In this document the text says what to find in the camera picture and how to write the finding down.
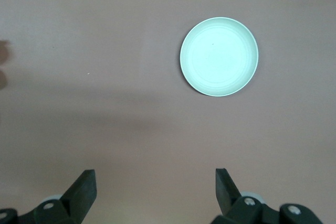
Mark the brown table cloth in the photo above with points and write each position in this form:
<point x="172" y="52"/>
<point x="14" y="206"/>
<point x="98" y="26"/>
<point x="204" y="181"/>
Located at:
<point x="105" y="108"/>

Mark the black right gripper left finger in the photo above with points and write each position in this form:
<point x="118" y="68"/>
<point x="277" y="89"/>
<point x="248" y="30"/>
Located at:
<point x="78" y="197"/>

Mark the pale green round plate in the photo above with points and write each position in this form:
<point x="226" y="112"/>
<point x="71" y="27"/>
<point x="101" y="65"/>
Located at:
<point x="219" y="56"/>

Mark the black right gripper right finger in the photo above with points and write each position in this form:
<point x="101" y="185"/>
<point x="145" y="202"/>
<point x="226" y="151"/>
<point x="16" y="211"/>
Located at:
<point x="231" y="205"/>

